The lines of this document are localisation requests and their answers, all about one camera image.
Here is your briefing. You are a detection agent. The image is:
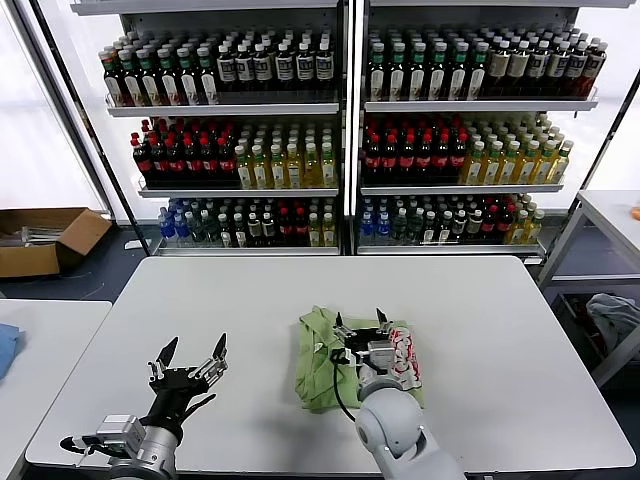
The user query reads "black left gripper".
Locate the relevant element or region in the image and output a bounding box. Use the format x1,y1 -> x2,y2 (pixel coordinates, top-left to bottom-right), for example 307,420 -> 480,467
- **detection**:
147,332 -> 230,427

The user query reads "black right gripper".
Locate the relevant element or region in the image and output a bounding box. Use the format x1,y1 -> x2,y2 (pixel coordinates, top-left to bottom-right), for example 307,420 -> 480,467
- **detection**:
332,307 -> 396,359

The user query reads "light green t-shirt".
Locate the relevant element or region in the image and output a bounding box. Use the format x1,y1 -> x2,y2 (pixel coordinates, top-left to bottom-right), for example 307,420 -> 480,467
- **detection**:
292,305 -> 429,414

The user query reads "white side table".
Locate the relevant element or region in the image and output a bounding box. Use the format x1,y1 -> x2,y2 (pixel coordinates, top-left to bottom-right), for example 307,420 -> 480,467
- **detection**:
0,298 -> 115,480

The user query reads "yellow juice bottle green neck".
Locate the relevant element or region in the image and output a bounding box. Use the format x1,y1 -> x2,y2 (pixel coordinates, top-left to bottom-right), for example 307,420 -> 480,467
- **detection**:
252,144 -> 270,190
269,143 -> 287,190
286,143 -> 305,190
459,141 -> 486,186
549,139 -> 575,185
534,141 -> 559,186
320,143 -> 339,190
304,143 -> 322,190
498,141 -> 521,186
235,144 -> 254,190
517,141 -> 541,186
480,141 -> 504,186

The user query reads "blue folded cloth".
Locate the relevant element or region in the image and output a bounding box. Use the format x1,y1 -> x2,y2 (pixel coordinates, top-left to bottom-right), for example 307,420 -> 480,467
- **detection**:
0,322 -> 27,385

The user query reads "brown cardboard box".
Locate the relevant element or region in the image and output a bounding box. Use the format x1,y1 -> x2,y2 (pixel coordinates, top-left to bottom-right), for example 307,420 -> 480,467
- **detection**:
0,207 -> 114,279

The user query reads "grey metal rods bundle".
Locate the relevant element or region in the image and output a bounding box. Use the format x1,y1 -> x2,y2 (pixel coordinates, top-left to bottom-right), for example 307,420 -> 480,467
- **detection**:
0,224 -> 67,247

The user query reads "grey white cloth pile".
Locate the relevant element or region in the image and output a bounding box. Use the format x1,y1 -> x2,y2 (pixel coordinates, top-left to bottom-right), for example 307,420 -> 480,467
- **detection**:
585,293 -> 640,354

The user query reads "grey metal shelf unit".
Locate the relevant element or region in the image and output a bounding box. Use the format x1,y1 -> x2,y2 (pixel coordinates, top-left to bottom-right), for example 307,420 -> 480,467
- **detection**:
69,0 -> 351,258
352,0 -> 632,259

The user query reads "dark tea bottle green neck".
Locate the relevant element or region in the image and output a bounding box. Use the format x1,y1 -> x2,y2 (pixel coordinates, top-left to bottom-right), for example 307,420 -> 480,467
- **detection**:
368,42 -> 387,101
121,48 -> 146,107
178,47 -> 202,106
197,46 -> 221,106
103,49 -> 125,107
158,47 -> 184,107
467,42 -> 490,101
409,42 -> 429,101
139,48 -> 165,107
448,42 -> 469,101
429,42 -> 449,101
389,42 -> 409,101

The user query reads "dark bottle white blue label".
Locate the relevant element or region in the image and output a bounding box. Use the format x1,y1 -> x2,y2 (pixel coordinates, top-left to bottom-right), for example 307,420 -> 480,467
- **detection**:
583,39 -> 609,97
315,41 -> 336,94
253,43 -> 274,94
295,42 -> 316,94
217,43 -> 238,94
235,43 -> 256,94
275,42 -> 296,94
567,40 -> 590,97
528,40 -> 550,96
548,40 -> 570,96

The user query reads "dark bottle beige label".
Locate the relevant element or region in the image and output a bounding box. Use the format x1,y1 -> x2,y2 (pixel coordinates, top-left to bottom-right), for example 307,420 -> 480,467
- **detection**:
508,40 -> 531,96
488,40 -> 511,96

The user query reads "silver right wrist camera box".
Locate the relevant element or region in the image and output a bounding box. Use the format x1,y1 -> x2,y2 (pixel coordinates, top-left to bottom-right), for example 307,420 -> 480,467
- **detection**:
366,341 -> 402,375

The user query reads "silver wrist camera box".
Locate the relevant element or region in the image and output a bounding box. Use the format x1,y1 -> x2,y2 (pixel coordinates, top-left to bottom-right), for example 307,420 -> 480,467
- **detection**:
94,413 -> 147,451
366,341 -> 402,375

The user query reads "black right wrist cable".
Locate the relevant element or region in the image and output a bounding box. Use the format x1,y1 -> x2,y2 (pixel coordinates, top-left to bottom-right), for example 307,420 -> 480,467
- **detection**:
329,347 -> 360,424

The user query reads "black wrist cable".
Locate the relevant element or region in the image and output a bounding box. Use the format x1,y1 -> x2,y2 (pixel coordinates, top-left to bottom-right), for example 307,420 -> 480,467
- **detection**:
329,347 -> 360,424
58,434 -> 104,457

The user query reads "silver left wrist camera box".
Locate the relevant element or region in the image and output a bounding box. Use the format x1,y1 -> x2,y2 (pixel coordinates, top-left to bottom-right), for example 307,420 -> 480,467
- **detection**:
94,413 -> 147,451

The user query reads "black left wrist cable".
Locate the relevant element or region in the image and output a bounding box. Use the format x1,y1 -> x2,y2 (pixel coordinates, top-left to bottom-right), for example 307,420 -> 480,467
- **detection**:
58,434 -> 104,457

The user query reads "black window post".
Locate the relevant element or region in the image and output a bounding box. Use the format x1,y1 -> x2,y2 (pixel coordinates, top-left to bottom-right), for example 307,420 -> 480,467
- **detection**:
27,0 -> 154,254
547,74 -> 640,254

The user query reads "grey frame white table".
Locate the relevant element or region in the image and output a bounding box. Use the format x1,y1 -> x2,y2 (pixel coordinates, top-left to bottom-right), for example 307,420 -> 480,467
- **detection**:
538,189 -> 640,389

